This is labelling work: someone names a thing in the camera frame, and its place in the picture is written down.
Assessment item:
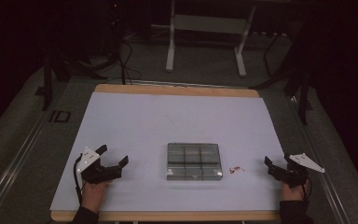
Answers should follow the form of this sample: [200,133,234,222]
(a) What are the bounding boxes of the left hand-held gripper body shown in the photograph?
[76,147,123,185]

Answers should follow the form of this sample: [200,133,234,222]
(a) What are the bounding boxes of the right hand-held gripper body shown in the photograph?
[269,152,326,189]

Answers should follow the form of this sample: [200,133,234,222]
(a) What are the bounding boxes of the small red trinket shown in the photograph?
[228,165,246,175]

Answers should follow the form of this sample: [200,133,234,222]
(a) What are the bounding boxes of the clear plastic compartment box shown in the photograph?
[166,142,224,182]

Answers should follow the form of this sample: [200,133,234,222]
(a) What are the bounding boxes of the person's right hand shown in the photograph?
[280,179,311,203]

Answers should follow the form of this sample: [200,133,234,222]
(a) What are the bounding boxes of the person's left hand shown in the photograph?
[80,179,114,215]

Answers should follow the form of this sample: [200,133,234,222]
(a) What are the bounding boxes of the white table mat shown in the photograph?
[49,91,306,213]

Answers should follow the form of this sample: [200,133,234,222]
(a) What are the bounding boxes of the black stand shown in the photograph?
[250,18,313,126]
[34,50,108,112]

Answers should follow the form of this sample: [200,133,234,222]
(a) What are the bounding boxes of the wooden table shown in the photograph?
[49,83,304,223]

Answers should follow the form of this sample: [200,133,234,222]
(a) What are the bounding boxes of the white metal stand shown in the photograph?
[151,0,257,78]

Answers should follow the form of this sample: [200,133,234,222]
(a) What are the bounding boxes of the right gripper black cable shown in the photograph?
[302,177,313,201]

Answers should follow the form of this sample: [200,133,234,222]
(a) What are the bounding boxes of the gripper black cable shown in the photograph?
[302,177,313,201]
[73,154,86,206]

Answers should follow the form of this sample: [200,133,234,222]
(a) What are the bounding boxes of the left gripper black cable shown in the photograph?
[73,154,86,206]

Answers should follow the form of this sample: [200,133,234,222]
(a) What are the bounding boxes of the black floor bracket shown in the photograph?
[48,109,72,123]

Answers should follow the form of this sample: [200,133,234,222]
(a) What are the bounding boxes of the black floor cables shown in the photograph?
[101,0,144,86]

